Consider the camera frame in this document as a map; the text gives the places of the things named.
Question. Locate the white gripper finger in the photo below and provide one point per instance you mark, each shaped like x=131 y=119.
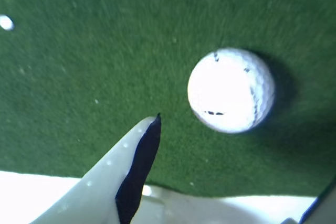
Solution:
x=325 y=208
x=105 y=182

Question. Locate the white golf ball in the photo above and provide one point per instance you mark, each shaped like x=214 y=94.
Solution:
x=228 y=90

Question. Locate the long green putting mat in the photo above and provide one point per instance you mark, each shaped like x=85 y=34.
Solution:
x=105 y=51

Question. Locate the small white dot marker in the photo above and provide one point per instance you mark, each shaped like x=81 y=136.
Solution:
x=5 y=22

